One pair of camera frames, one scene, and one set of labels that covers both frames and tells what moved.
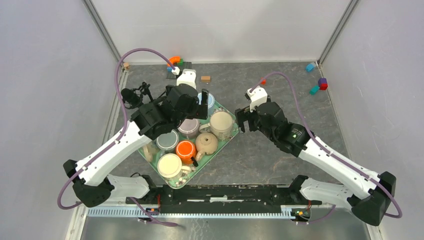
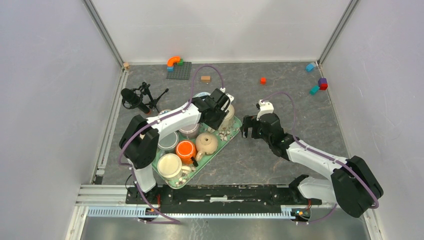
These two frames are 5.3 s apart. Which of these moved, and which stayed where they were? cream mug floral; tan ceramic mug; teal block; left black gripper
Moved: left black gripper
Stayed: teal block; tan ceramic mug; cream mug floral
